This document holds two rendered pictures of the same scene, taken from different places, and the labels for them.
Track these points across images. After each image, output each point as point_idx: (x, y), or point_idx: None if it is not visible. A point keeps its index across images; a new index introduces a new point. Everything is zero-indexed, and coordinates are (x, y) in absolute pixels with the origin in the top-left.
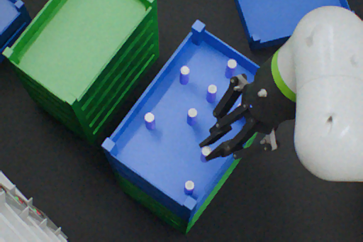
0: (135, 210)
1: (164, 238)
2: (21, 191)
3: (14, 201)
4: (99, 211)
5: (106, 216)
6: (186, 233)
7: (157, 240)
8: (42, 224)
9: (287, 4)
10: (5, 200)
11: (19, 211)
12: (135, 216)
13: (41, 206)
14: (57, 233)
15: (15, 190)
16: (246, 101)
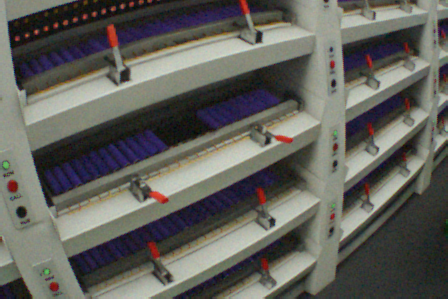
0: (447, 214)
1: (437, 228)
2: (435, 176)
3: (433, 59)
4: (440, 202)
5: (439, 205)
6: (445, 229)
7: (434, 225)
8: (429, 103)
9: None
10: (429, 17)
11: (429, 46)
12: (444, 215)
13: (432, 183)
14: (425, 154)
15: (437, 147)
16: None
